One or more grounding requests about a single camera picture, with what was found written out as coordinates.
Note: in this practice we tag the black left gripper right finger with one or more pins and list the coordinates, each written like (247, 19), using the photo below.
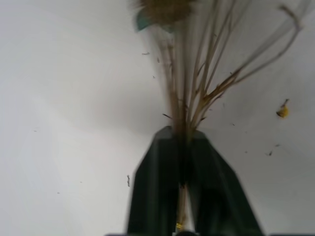
(216, 191)

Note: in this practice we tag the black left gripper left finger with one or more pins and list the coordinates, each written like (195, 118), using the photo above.
(153, 186)

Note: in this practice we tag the dried flower bouquet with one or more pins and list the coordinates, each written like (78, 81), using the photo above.
(194, 81)

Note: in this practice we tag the fallen yellow flower head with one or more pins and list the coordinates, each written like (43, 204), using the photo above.
(283, 110)

